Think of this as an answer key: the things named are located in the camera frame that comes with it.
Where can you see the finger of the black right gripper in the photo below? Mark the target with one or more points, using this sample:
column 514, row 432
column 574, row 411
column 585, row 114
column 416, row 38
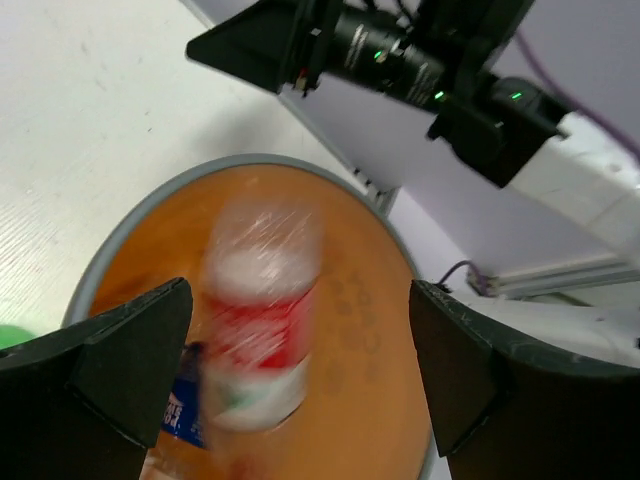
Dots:
column 257, row 45

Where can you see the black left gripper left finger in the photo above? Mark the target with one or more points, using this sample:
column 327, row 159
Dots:
column 87, row 401

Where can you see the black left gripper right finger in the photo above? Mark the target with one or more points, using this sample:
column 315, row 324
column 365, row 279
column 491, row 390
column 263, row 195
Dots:
column 505, row 405

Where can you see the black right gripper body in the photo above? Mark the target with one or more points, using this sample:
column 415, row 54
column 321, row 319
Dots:
column 415, row 57

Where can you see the clear bottle red label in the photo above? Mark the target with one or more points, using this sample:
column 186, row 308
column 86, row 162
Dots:
column 257, row 292

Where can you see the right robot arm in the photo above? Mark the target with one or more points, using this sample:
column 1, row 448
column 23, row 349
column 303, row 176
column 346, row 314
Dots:
column 538, row 142

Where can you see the blue label bottle in bin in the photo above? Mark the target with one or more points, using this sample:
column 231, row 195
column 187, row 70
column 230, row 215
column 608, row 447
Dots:
column 182, row 414

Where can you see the green plastic bottle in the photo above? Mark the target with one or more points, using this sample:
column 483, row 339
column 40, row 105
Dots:
column 12, row 335

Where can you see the aluminium front rail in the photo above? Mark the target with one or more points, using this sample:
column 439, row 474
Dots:
column 554, row 278

